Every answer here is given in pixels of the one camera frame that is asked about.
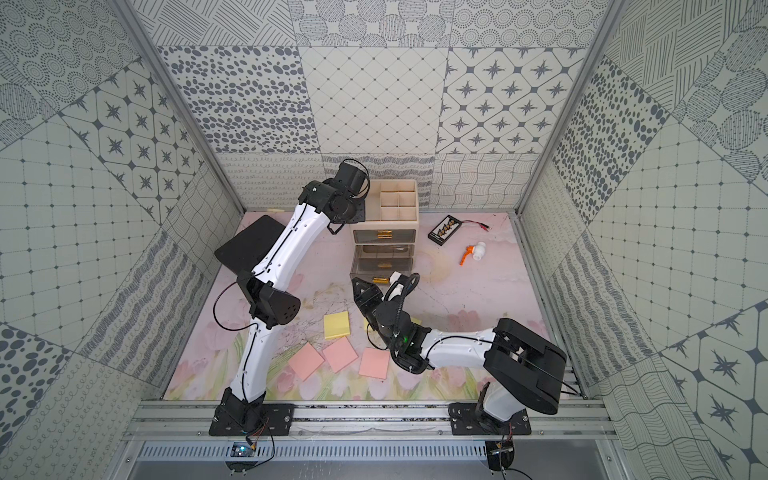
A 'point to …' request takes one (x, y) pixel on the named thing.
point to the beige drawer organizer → (391, 204)
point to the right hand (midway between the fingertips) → (352, 283)
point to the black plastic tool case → (244, 251)
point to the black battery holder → (444, 230)
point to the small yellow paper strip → (275, 210)
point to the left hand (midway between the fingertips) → (368, 215)
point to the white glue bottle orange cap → (478, 252)
